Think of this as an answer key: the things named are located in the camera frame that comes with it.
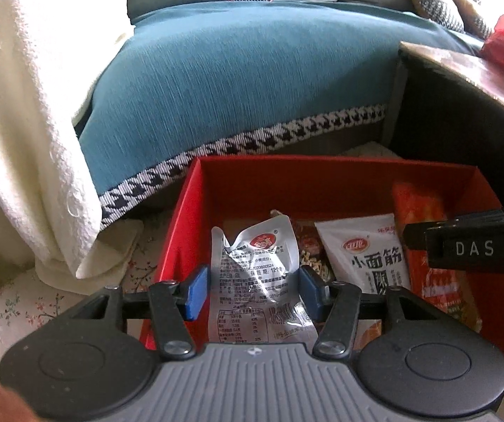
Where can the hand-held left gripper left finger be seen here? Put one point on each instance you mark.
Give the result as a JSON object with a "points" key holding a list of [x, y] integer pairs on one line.
{"points": [[197, 292]]}

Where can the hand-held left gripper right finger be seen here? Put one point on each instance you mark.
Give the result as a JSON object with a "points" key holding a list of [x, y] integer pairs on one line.
{"points": [[311, 292]]}

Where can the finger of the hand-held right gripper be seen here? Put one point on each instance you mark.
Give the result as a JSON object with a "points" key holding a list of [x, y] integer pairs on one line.
{"points": [[414, 237]]}

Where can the orange spicy strip packet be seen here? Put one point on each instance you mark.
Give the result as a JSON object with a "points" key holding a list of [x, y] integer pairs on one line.
{"points": [[419, 204]]}

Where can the red and yellow snack packet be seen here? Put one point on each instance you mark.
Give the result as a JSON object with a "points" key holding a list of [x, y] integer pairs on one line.
{"points": [[311, 246]]}

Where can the white gluten snack packet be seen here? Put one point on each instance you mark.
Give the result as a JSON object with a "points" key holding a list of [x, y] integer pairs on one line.
{"points": [[366, 255]]}

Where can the silver foil snack packet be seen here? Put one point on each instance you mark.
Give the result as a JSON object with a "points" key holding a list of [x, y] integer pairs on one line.
{"points": [[256, 268]]}

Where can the red cardboard box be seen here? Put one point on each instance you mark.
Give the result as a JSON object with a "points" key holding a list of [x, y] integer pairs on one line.
{"points": [[322, 184]]}

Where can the wooden side table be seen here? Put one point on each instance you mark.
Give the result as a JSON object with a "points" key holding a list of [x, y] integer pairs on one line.
{"points": [[454, 123]]}

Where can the floral cloth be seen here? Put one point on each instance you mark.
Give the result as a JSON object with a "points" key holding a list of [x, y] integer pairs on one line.
{"points": [[27, 303]]}

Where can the teal sofa cover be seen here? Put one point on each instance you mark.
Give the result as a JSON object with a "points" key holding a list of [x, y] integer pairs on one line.
{"points": [[243, 88]]}

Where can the white blanket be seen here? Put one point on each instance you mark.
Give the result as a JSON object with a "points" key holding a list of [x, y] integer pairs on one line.
{"points": [[23, 118]]}

